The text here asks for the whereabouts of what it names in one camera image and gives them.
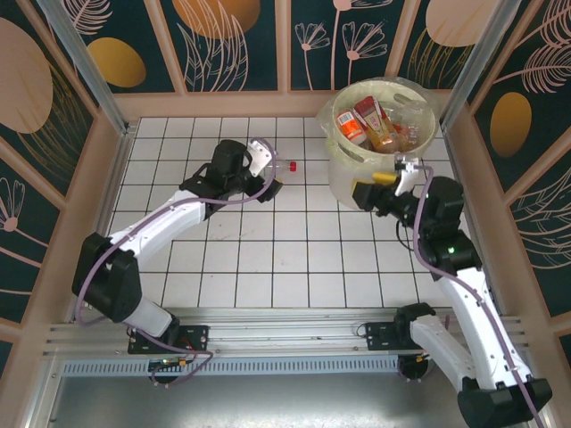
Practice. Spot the red label water bottle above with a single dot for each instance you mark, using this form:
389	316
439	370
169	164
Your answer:
283	167

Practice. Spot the red yellow label tea bottle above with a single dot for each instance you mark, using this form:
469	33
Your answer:
374	120

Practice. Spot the orange label brown cap bottle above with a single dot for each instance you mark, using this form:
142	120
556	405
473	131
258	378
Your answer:
350	127

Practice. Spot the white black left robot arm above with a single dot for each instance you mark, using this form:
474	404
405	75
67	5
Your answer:
151	223

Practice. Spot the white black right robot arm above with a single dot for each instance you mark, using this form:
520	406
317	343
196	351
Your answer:
473	312

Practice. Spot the cream plastic waste bin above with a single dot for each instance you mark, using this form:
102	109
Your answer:
343	187

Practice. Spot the grey metal sheet panel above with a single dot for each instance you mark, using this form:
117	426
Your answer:
285	401

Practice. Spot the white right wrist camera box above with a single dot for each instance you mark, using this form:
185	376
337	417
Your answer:
407	165

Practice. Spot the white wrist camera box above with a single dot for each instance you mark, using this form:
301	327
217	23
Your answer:
407	165
259	158

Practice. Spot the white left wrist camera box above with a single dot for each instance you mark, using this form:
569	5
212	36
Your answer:
259	158

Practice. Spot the aluminium side rail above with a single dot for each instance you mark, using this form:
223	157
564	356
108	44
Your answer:
114	178
451	147

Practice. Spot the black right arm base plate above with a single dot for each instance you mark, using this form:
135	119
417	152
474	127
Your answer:
379	334

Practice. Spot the aluminium mounting rail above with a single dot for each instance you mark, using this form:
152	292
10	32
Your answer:
276	334

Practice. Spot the aluminium frame post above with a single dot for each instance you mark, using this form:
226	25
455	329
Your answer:
85	67
482	58

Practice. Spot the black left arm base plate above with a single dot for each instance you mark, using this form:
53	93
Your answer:
196	339

